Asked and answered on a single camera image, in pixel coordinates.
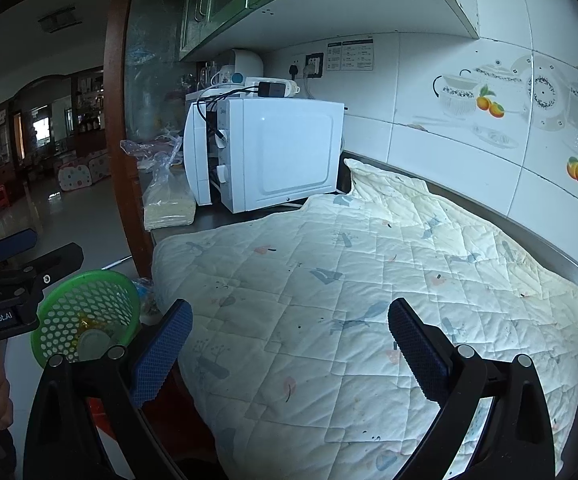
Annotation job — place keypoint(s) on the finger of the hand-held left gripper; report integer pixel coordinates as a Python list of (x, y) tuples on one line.
[(54, 260), (16, 245)]

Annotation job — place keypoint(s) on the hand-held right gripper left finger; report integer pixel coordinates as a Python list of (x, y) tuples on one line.
[(164, 355)]

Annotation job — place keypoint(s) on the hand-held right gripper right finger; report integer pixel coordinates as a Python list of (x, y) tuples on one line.
[(419, 350)]

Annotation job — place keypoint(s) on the green perforated plastic basket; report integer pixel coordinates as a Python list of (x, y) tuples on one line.
[(59, 320)]

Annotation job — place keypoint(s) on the yellow plastic wrapper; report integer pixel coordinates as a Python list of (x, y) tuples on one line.
[(86, 322)]

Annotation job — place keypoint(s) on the red plastic stool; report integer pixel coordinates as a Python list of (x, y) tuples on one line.
[(1, 196)]

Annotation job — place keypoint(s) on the clear plastic bag with scraps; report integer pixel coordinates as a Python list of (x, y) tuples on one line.
[(146, 300)]

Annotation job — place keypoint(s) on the red cloth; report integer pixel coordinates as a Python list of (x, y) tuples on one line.
[(189, 410)]

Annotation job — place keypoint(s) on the white round lid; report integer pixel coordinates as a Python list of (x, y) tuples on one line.
[(94, 345)]

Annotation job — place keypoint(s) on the polka-dot playpen fence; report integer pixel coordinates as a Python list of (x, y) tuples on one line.
[(81, 172)]

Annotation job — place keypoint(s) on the white quilted blanket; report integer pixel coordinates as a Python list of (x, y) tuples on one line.
[(344, 285)]

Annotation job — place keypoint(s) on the clear plastic bag with rice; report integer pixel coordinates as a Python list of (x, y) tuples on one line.
[(169, 205)]

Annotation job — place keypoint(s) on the crumpled clear plastic bag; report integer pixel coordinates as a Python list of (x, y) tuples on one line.
[(144, 149)]

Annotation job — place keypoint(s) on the wooden display cabinet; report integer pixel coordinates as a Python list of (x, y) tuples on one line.
[(88, 105)]

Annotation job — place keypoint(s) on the ceiling light fixture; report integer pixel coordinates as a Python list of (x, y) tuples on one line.
[(58, 19)]

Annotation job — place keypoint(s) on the white microwave oven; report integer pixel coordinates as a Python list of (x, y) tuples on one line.
[(279, 150)]

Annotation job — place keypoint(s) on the white countertop appliance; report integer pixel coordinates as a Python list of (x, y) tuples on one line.
[(249, 62)]

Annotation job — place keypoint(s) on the black charger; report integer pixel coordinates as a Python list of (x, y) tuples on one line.
[(273, 89)]

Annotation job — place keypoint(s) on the white power strip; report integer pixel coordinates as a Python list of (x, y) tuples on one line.
[(296, 87)]

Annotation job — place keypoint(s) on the brown wooden door frame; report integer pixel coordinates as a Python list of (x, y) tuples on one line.
[(116, 135)]

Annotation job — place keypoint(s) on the printed wall notice sticker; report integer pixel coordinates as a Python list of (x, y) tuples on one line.
[(351, 55)]

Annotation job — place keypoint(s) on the black wall socket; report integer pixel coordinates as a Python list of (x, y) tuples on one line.
[(314, 65)]

